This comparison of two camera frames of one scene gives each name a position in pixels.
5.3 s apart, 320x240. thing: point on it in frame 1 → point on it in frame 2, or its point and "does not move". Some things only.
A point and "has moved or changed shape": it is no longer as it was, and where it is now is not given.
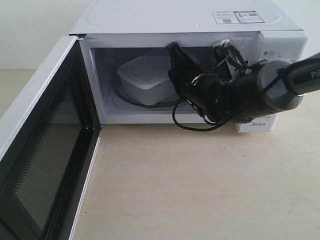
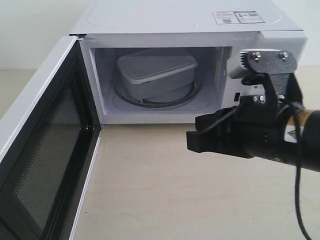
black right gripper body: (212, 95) → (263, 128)
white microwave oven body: (113, 32) does not move
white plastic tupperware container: (146, 81) has moved or changed shape
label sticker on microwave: (237, 17) does not move
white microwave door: (46, 171) does not move
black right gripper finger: (180, 60) → (204, 121)
